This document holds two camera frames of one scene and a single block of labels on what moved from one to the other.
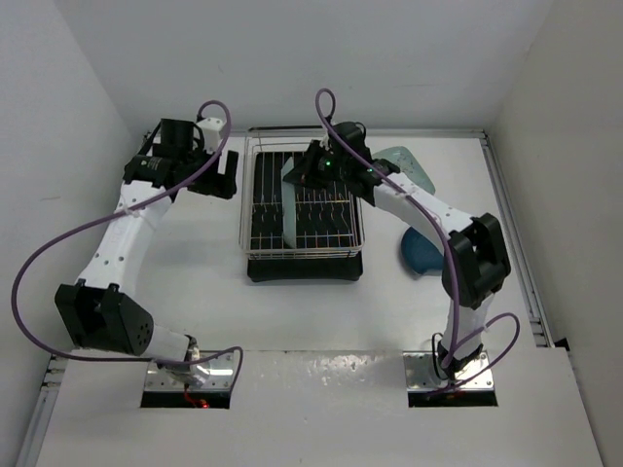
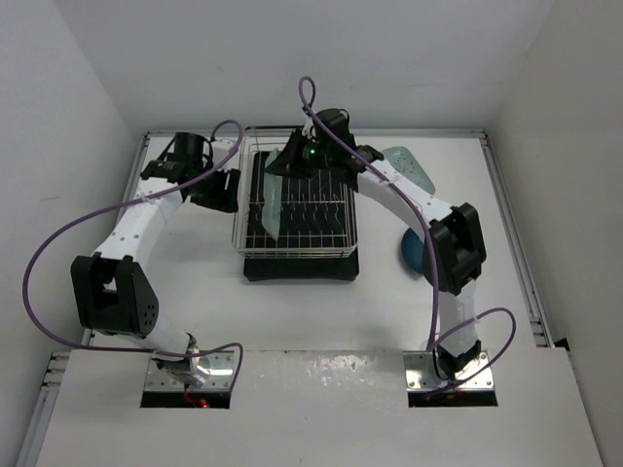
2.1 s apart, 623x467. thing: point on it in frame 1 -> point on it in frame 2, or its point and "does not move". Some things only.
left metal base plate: (219, 378) does not move
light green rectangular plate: (288, 205) -> (273, 189)
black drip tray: (327, 229) does not move
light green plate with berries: (407, 165) does not move
